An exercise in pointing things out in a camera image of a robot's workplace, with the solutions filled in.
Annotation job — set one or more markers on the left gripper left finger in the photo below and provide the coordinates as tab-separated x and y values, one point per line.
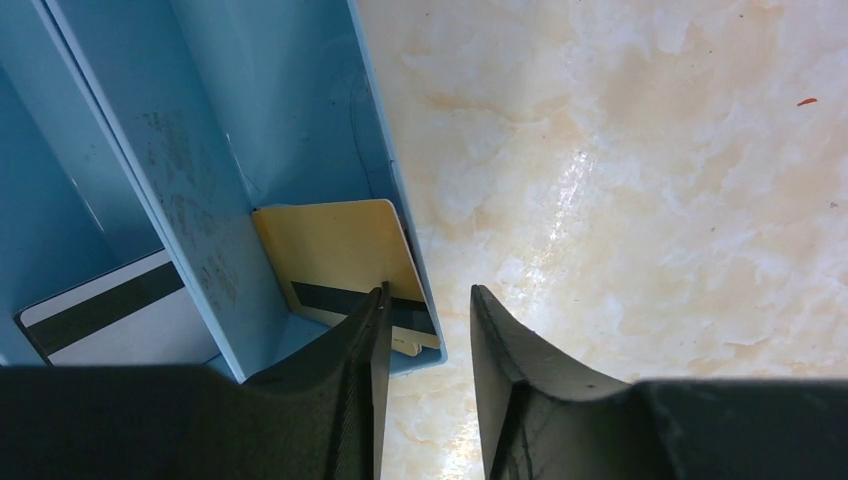
317	414

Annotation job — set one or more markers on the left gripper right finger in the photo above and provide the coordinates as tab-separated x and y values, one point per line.
544	415

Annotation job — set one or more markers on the gold card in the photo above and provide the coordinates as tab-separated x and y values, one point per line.
329	256

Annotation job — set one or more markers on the white card with stripe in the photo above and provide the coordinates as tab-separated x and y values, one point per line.
138	314

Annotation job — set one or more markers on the blue three-compartment organizer box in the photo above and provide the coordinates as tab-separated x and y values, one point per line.
134	127

